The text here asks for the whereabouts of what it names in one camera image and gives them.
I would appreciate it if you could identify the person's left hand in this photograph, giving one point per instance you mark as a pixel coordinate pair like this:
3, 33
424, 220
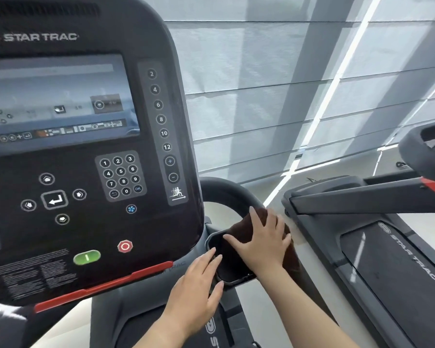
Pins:
195, 300

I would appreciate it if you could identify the person's right hand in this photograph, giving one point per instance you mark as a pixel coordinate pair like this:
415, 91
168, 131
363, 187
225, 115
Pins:
264, 250

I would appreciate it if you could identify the dark brown cleaning cloth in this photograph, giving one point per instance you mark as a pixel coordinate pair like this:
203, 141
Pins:
239, 226

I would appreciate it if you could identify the black cup holder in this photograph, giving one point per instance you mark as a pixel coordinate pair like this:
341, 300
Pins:
233, 268

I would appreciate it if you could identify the black treadmill handrail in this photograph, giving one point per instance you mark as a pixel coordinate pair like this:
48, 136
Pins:
232, 188
417, 155

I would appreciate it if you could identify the black treadmill console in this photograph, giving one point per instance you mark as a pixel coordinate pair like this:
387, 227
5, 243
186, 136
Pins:
94, 141

